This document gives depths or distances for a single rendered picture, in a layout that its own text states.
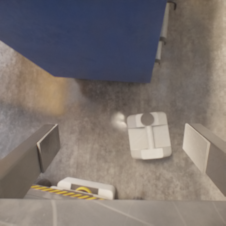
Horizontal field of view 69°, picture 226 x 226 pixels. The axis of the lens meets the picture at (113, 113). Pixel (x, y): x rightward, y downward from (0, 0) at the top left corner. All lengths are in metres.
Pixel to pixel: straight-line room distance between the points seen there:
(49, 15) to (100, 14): 0.11
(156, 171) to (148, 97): 0.38
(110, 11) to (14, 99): 0.92
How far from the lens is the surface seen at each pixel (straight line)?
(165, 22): 0.55
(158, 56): 0.66
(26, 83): 1.16
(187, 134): 0.17
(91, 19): 0.40
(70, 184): 0.85
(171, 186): 0.93
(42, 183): 0.93
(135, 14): 0.37
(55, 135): 0.16
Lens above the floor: 0.89
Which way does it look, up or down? 78 degrees down
